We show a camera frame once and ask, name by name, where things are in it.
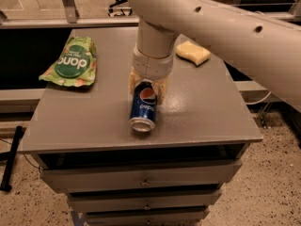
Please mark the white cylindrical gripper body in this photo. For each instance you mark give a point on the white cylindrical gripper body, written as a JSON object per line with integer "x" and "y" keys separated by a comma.
{"x": 151, "y": 65}

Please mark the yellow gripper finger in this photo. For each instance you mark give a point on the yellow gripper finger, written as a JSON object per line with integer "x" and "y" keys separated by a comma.
{"x": 160, "y": 88}
{"x": 134, "y": 79}

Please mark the blue pepsi can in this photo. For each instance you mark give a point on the blue pepsi can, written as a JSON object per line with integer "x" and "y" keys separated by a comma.
{"x": 143, "y": 112}

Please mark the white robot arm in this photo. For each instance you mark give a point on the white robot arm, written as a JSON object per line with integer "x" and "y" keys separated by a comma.
{"x": 265, "y": 49}

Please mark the yellow sponge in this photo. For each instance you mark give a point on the yellow sponge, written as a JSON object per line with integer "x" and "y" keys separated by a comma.
{"x": 192, "y": 52}

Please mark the green chip bag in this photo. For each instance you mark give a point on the green chip bag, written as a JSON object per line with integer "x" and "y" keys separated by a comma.
{"x": 76, "y": 66}

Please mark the black office chair base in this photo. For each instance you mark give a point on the black office chair base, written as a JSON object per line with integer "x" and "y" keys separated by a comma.
{"x": 120, "y": 8}

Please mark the grey metal railing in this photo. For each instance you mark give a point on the grey metal railing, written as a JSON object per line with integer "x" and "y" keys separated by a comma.
{"x": 94, "y": 13}

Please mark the grey drawer cabinet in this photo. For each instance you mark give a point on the grey drawer cabinet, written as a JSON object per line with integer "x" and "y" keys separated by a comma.
{"x": 203, "y": 118}

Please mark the top grey drawer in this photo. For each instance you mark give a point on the top grey drawer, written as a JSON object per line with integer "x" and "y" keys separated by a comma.
{"x": 105, "y": 179}

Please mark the grey drawer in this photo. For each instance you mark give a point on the grey drawer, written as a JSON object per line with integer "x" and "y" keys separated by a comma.
{"x": 155, "y": 200}
{"x": 147, "y": 218}
{"x": 105, "y": 179}

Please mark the bottom grey drawer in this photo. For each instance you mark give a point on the bottom grey drawer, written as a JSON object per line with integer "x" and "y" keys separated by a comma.
{"x": 147, "y": 218}

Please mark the middle grey drawer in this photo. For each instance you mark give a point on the middle grey drawer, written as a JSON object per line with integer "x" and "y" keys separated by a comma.
{"x": 155, "y": 200}

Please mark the black metal stand leg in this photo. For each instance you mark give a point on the black metal stand leg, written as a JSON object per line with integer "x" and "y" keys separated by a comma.
{"x": 9, "y": 157}

